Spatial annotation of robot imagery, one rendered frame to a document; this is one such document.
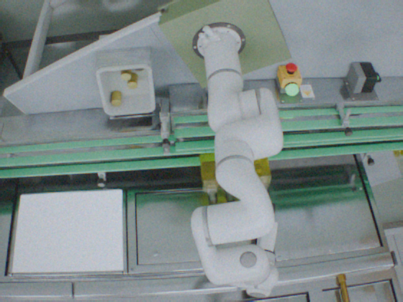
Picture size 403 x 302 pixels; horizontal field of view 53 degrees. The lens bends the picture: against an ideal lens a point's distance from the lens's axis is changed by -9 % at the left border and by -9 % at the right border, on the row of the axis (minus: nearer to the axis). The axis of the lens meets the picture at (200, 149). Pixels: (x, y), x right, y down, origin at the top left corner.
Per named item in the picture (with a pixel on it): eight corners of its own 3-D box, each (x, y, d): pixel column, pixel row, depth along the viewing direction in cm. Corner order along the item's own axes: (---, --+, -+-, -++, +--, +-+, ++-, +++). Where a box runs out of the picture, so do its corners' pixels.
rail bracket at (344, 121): (332, 106, 146) (342, 136, 139) (337, 92, 140) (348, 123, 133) (342, 106, 147) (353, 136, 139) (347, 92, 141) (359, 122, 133)
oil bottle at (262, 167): (245, 140, 158) (254, 192, 146) (247, 131, 153) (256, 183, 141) (260, 139, 158) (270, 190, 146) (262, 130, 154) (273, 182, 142)
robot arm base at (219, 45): (182, 34, 120) (185, 72, 111) (219, 13, 114) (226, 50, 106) (212, 63, 131) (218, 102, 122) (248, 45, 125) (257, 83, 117)
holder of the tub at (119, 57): (109, 106, 155) (108, 123, 151) (97, 50, 133) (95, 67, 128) (156, 102, 156) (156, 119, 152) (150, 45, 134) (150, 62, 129)
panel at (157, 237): (20, 195, 157) (10, 279, 138) (17, 191, 155) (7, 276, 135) (253, 180, 162) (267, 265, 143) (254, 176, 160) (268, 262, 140)
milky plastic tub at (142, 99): (106, 97, 151) (105, 116, 146) (96, 51, 132) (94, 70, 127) (155, 93, 152) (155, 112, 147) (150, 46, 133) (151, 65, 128)
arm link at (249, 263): (264, 218, 107) (205, 227, 109) (257, 192, 88) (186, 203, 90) (272, 281, 100) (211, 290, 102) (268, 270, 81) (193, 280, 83)
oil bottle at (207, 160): (197, 143, 157) (203, 195, 145) (197, 134, 152) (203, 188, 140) (213, 142, 157) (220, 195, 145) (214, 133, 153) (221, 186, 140)
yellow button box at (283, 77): (275, 78, 151) (279, 93, 147) (278, 63, 145) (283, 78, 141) (293, 78, 151) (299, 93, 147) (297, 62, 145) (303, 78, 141)
